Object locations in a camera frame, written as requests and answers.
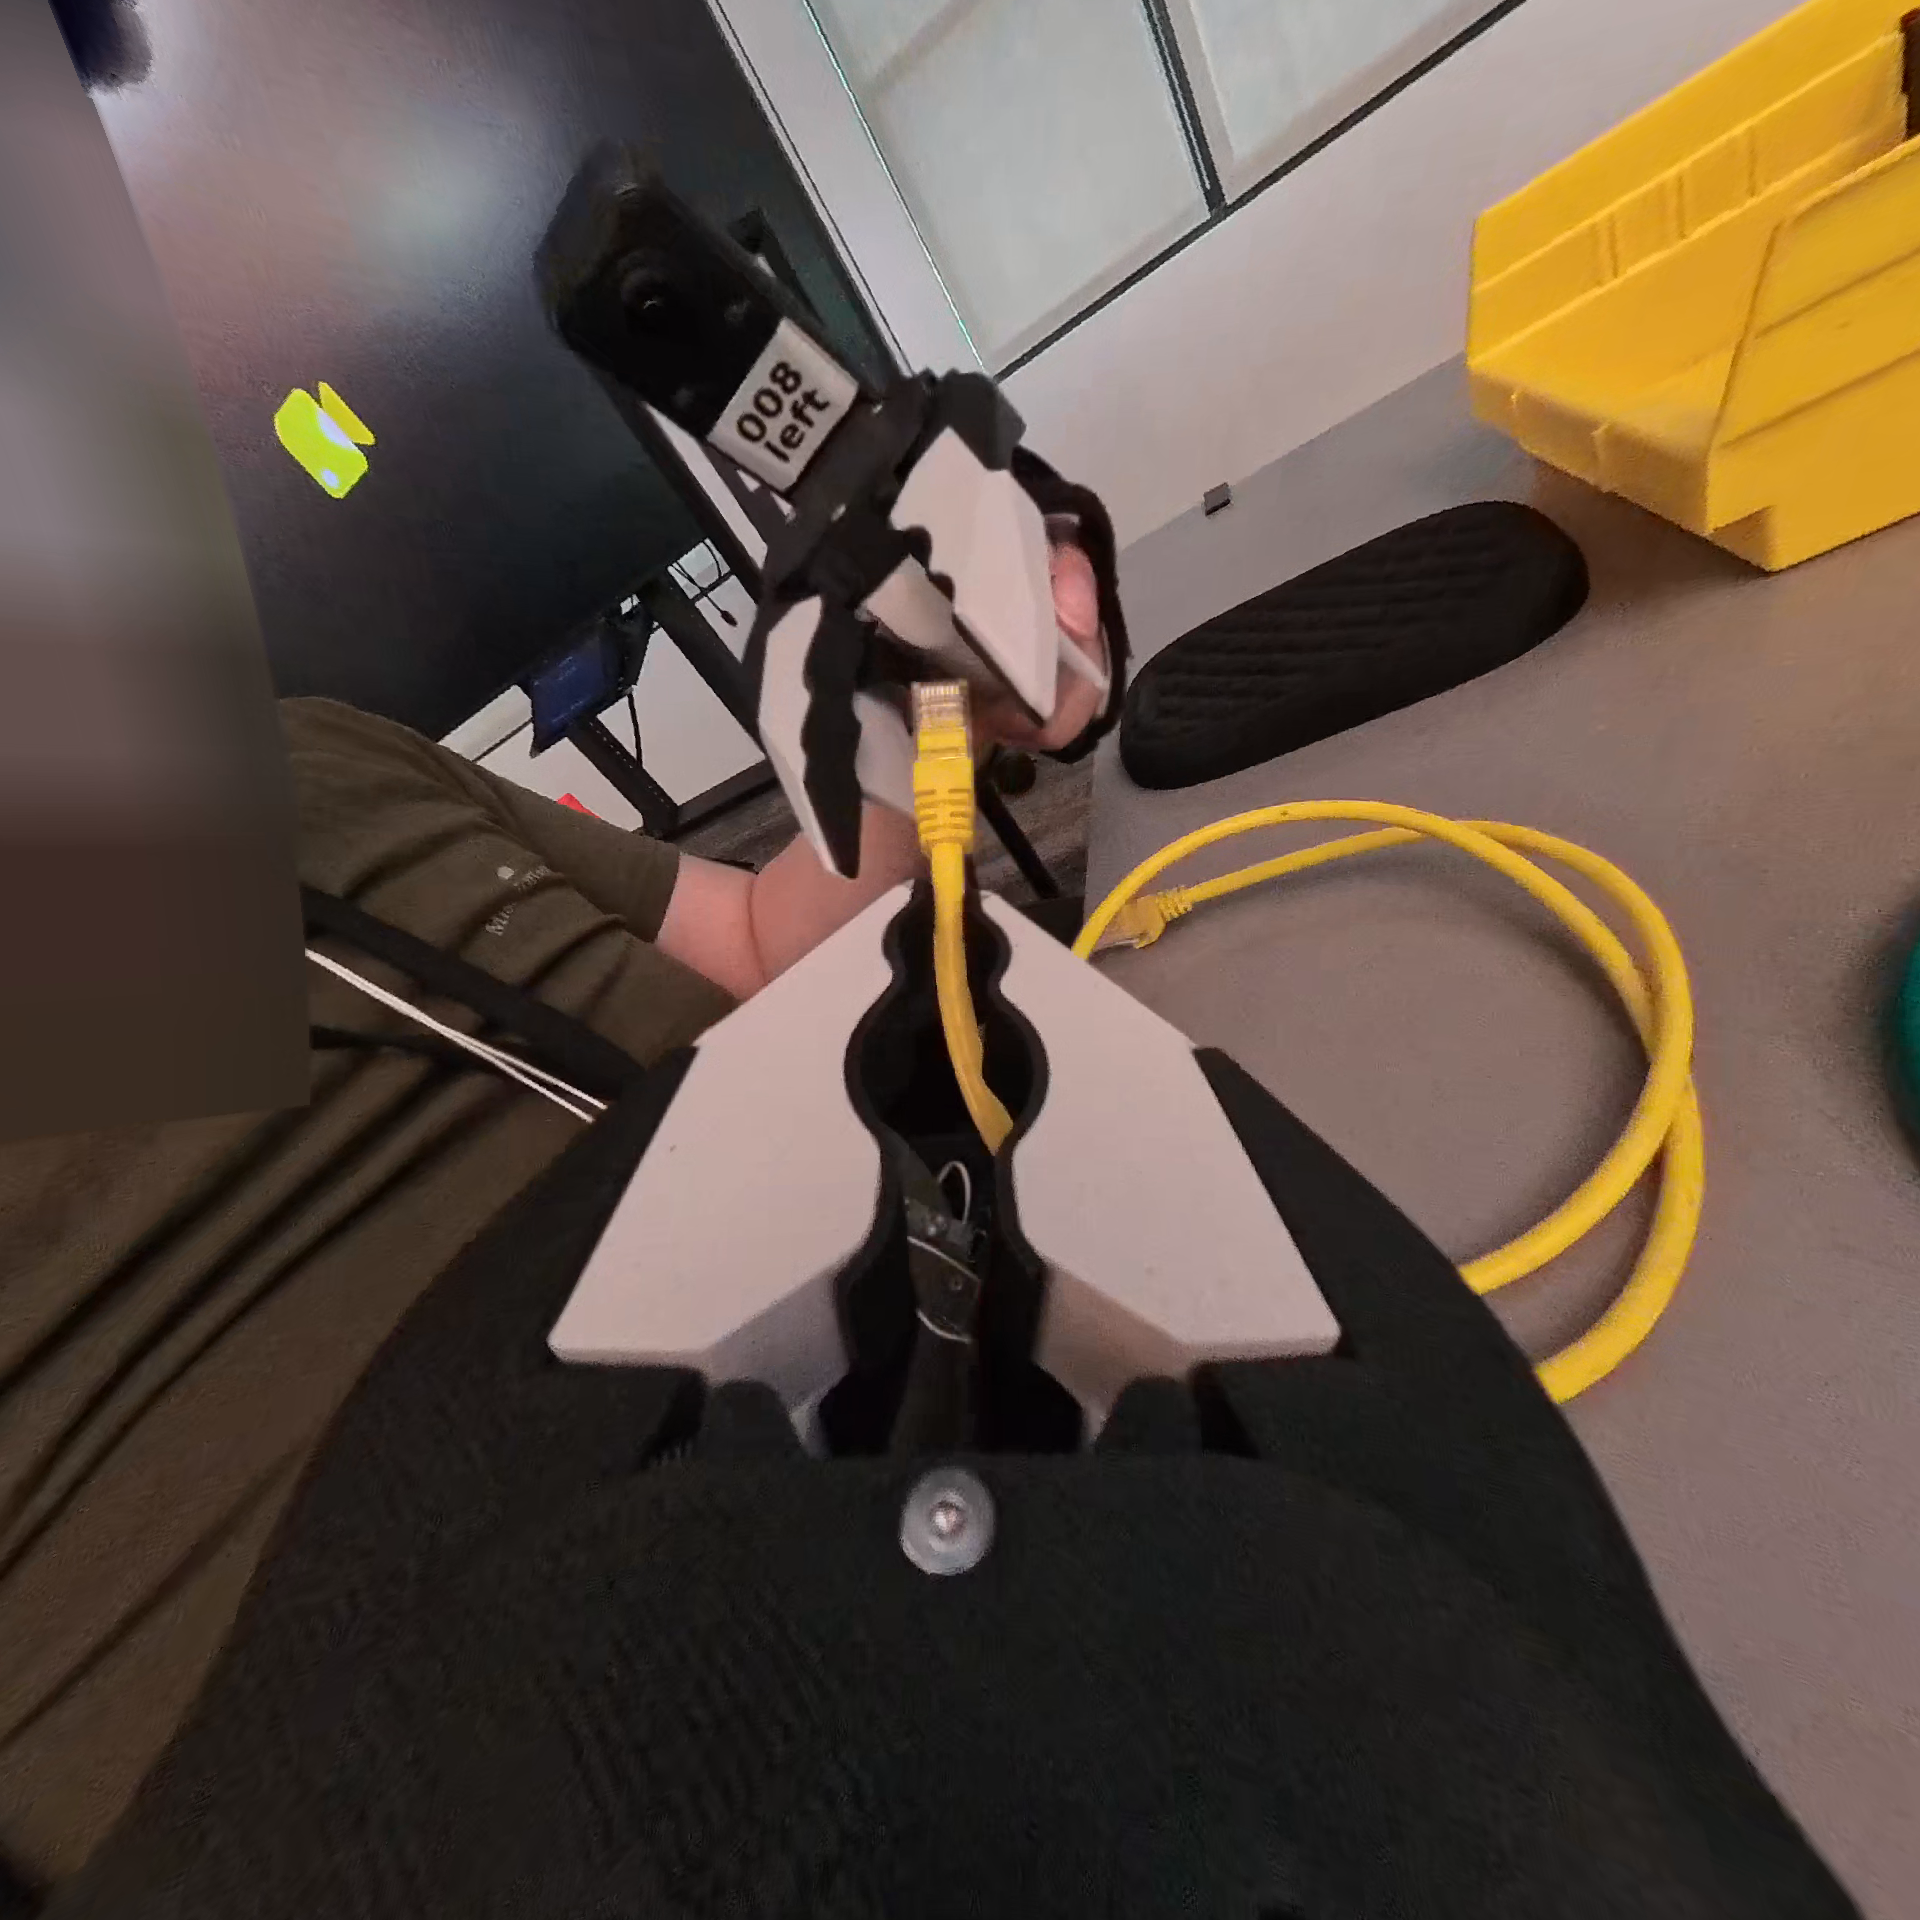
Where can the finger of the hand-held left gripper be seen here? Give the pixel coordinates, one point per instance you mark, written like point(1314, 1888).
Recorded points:
point(990, 571)
point(783, 721)

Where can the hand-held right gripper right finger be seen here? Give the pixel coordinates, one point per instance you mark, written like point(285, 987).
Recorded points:
point(1154, 1201)

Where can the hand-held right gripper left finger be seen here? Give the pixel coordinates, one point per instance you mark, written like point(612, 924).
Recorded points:
point(721, 1201)

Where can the person's left hand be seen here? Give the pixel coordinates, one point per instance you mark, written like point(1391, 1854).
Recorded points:
point(1077, 592)

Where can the small blue device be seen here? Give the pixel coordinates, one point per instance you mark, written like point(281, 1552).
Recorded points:
point(584, 682)

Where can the large black screen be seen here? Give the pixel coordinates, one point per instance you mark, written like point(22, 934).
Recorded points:
point(451, 271)

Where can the black wrist rest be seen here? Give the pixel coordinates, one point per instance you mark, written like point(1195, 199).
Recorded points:
point(1350, 645)

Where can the large glass window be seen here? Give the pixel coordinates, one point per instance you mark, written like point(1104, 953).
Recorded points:
point(1051, 150)

